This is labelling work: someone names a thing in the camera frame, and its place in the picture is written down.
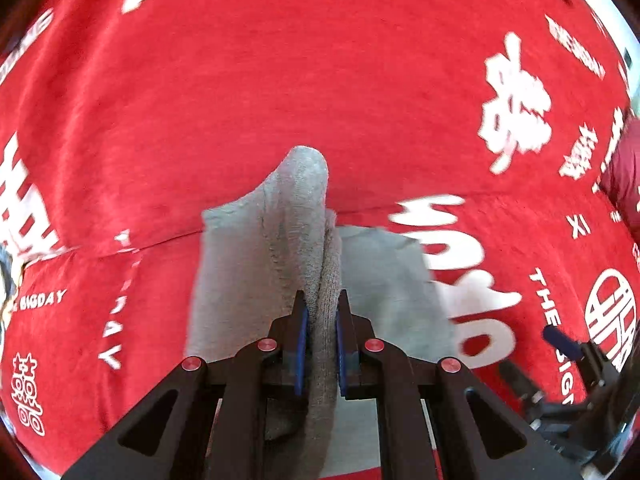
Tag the red back cushion cover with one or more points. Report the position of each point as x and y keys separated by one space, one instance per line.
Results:
x=121 y=120

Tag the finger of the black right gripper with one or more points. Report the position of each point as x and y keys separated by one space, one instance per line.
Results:
x=562 y=342
x=520 y=384

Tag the grey knitted garment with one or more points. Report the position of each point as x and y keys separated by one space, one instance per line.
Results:
x=257 y=252

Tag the dark maroon garment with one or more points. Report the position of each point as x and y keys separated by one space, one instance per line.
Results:
x=620 y=181

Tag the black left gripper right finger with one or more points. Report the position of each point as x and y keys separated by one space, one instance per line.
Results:
x=437 y=420

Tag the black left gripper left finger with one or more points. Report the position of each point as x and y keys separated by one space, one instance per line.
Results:
x=206 y=420

